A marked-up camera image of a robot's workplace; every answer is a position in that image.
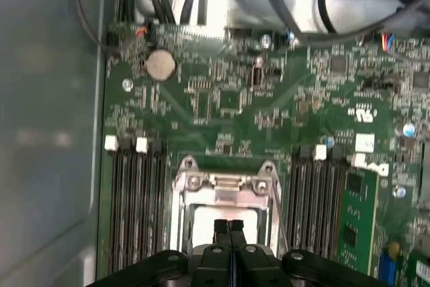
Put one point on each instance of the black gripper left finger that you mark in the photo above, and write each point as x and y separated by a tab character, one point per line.
205	267

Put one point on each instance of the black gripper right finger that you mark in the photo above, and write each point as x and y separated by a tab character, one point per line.
258	267

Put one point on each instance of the silver square CPU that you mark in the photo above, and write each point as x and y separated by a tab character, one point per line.
255	226

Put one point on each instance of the thin metal locking lever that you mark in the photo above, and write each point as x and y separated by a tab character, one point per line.
281	219

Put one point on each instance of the metal CPU socket cover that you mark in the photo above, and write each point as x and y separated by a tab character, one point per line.
235	198

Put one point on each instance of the RAM slot with black clip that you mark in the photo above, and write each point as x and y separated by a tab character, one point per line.
332	206
129	206
158	206
298	206

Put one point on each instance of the CPU socket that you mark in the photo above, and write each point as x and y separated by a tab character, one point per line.
201	179

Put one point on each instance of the green RAM stick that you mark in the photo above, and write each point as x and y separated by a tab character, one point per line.
357	219

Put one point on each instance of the blue board connector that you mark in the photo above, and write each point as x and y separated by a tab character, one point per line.
386	265

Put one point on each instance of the green motherboard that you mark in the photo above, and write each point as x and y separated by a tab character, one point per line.
268	99

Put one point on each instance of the round coin battery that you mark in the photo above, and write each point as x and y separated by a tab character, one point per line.
160	65

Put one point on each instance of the black open PC case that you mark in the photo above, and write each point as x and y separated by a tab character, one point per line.
50	99

